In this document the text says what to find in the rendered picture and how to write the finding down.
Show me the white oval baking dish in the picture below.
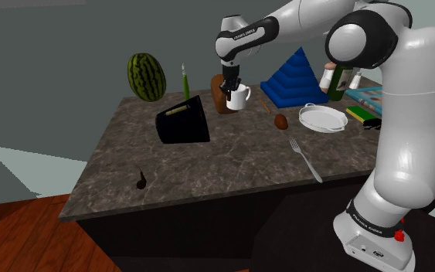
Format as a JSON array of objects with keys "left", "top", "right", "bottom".
[{"left": 298, "top": 102, "right": 349, "bottom": 134}]

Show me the brown bread loaf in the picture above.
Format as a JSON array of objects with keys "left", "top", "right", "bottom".
[{"left": 210, "top": 73, "right": 237, "bottom": 115}]

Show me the yellow and green sponge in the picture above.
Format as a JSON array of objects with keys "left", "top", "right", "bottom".
[{"left": 345, "top": 105, "right": 379, "bottom": 125}]

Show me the silver fork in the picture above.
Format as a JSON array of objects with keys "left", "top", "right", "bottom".
[{"left": 288, "top": 138, "right": 324, "bottom": 185}]

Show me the striped green watermelon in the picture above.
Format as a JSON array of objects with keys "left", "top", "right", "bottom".
[{"left": 127, "top": 53, "right": 168, "bottom": 103}]

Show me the small black flat object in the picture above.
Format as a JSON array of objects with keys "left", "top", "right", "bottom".
[{"left": 362, "top": 117, "right": 382, "bottom": 131}]

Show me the blue picture book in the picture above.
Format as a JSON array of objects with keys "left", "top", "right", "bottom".
[{"left": 344, "top": 86, "right": 384, "bottom": 117}]

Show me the green pen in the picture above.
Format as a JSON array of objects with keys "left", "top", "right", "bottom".
[{"left": 181, "top": 63, "right": 192, "bottom": 101}]

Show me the yellow pen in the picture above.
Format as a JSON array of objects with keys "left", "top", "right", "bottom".
[{"left": 165, "top": 104, "right": 192, "bottom": 117}]

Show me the white mug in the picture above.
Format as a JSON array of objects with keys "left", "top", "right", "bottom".
[{"left": 226, "top": 83, "right": 253, "bottom": 112}]

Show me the blue stepped pyramid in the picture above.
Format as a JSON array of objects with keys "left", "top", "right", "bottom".
[{"left": 259, "top": 46, "right": 330, "bottom": 110}]

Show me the green wine bottle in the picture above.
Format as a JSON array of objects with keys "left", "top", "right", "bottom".
[{"left": 326, "top": 63, "right": 355, "bottom": 102}]

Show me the white figure with brown head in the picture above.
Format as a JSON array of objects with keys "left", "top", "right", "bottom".
[{"left": 318, "top": 61, "right": 335, "bottom": 94}]

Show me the dark robot stand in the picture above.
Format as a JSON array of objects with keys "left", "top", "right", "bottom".
[{"left": 253, "top": 185, "right": 435, "bottom": 272}]

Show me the dark brown small ladle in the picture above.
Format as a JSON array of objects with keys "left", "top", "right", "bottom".
[{"left": 135, "top": 167, "right": 148, "bottom": 190}]

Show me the brown egg-shaped fruit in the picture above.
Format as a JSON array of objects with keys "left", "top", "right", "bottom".
[{"left": 274, "top": 114, "right": 290, "bottom": 131}]

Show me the black box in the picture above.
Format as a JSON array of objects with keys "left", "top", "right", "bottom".
[{"left": 155, "top": 94, "right": 211, "bottom": 145}]

